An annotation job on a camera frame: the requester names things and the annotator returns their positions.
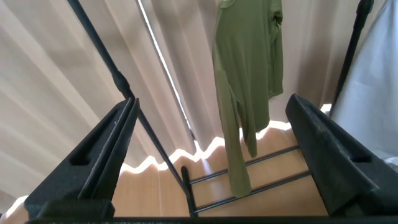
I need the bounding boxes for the green long-sleeved shirt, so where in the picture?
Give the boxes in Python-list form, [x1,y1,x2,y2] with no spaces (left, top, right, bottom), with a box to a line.
[212,0,284,198]

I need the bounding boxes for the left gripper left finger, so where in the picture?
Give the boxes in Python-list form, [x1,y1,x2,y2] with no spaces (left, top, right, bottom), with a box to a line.
[24,97,141,219]

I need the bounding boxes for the black clothes rack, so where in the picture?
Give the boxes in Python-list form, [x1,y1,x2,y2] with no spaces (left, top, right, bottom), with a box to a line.
[66,0,375,218]

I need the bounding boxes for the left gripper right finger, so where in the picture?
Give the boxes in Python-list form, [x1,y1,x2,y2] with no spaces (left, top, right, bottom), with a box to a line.
[285,93,398,218]

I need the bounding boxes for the pale grey shorts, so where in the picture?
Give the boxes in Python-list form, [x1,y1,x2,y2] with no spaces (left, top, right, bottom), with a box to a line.
[330,0,398,172]

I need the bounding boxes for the beige curtain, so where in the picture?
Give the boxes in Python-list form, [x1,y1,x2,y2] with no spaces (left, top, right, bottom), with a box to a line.
[0,0,388,215]

